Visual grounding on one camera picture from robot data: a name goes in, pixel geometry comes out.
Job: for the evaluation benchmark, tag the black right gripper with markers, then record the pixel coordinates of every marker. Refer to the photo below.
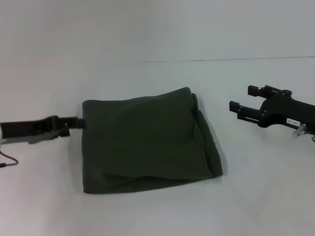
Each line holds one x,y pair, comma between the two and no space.
288,110

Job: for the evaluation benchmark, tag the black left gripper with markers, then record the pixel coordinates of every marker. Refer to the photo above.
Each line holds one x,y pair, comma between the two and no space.
27,129

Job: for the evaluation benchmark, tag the dark green FREE t-shirt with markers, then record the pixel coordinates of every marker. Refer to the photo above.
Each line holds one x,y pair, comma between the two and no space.
147,142

